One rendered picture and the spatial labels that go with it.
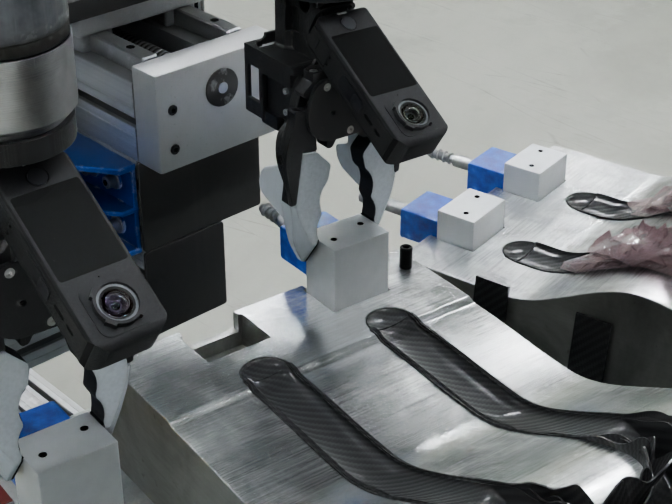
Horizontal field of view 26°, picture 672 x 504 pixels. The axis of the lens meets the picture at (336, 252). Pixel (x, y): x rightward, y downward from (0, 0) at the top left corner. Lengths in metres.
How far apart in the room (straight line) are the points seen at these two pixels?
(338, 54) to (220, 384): 0.24
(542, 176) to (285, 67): 0.35
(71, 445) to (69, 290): 0.14
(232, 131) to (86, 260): 0.54
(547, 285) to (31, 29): 0.57
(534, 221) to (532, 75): 2.46
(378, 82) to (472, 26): 3.04
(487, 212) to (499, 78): 2.48
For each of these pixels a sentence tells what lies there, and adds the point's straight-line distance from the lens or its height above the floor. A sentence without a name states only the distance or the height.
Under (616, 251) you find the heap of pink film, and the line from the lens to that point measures 1.14.
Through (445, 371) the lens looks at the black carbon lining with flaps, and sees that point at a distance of 1.02.
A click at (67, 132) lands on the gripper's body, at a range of 0.75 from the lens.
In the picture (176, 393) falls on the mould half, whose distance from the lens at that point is 0.99.
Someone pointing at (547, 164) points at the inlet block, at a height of 0.88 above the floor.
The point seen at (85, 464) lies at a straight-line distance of 0.83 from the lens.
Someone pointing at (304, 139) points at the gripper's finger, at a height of 1.02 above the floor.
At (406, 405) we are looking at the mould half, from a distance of 0.98.
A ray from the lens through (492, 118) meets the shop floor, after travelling 3.47.
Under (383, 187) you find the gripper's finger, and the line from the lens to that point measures 1.07.
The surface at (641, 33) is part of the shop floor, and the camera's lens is 4.02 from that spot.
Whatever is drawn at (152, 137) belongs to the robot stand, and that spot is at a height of 0.94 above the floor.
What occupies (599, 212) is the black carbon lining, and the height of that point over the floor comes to 0.85.
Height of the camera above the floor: 1.47
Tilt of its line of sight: 30 degrees down
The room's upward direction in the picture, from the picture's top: straight up
